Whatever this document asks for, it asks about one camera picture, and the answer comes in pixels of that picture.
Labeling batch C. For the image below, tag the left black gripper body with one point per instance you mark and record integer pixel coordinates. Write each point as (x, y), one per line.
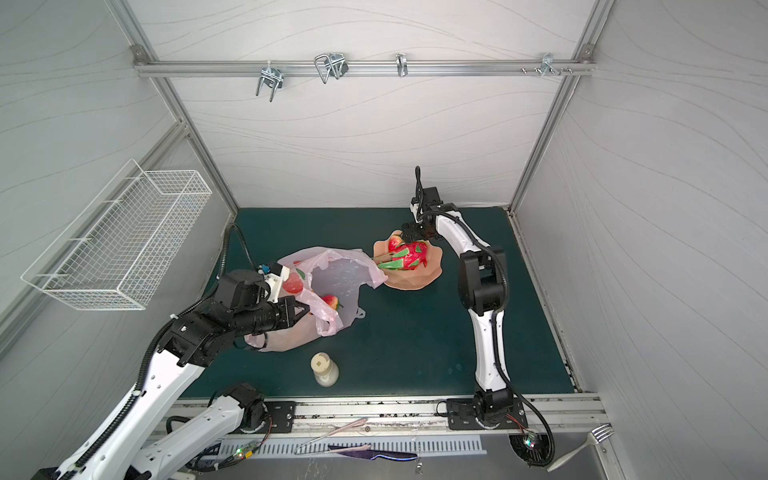
(266, 316)

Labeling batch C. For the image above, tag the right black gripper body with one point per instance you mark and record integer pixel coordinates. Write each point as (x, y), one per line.
(414, 231)

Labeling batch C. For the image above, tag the peach with leaf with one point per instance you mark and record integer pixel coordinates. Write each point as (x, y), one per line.
(395, 242)

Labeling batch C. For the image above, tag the red dragon fruit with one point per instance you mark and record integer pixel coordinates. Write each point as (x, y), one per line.
(405, 257)

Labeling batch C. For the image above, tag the pink plastic bag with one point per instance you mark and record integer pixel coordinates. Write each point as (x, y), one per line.
(314, 273)

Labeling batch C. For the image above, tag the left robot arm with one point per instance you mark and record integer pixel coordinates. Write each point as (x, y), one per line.
(176, 356)

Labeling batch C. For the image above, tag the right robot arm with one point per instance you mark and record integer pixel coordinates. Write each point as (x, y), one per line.
(484, 291)

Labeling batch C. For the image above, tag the tan fruit plate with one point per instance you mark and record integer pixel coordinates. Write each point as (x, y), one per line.
(411, 280)

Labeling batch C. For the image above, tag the small beige bottle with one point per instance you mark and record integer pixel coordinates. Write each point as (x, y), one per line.
(326, 372)

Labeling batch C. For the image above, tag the pink clear tongs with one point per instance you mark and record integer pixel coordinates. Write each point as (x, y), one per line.
(300, 449)

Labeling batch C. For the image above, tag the middle metal hook clamp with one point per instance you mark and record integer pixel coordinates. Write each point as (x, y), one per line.
(331, 65)

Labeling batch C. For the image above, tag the metal hook clamp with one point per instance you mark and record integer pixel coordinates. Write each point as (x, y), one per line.
(271, 79)
(331, 65)

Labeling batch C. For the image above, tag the left metal hook clamp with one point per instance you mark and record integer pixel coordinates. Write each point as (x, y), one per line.
(271, 79)

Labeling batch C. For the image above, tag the right silver fork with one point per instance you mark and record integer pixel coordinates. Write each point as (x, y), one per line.
(594, 438)

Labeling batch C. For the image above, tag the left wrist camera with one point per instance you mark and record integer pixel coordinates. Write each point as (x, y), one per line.
(274, 274)

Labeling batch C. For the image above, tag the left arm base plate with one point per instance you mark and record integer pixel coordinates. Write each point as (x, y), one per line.
(268, 416)

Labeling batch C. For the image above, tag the white wire basket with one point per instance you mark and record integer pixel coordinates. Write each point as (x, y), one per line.
(115, 253)

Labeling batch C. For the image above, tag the purple handled knife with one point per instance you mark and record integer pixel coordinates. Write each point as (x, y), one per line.
(367, 452)

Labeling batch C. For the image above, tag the small metal ring clamp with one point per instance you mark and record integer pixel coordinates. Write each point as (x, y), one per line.
(401, 65)

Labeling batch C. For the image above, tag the metal crossbar rail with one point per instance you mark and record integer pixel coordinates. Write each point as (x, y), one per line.
(357, 68)

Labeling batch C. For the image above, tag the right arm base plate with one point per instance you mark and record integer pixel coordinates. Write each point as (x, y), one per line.
(466, 414)

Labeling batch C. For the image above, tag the right metal bracket clamp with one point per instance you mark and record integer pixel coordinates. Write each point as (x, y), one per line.
(548, 66)

